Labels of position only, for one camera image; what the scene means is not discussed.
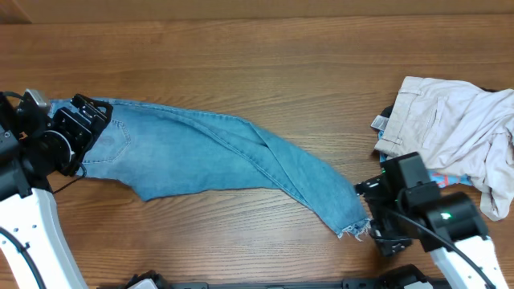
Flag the light blue denim jeans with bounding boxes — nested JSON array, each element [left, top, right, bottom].
[[47, 97, 371, 241]]

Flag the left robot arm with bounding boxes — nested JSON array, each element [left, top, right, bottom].
[[1, 89, 112, 288]]

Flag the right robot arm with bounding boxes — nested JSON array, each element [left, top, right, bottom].
[[355, 153, 508, 289]]

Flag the blue printed t-shirt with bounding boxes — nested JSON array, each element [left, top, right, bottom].
[[377, 130, 473, 188]]

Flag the beige cotton trousers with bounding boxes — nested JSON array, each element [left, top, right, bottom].
[[375, 76, 513, 221]]

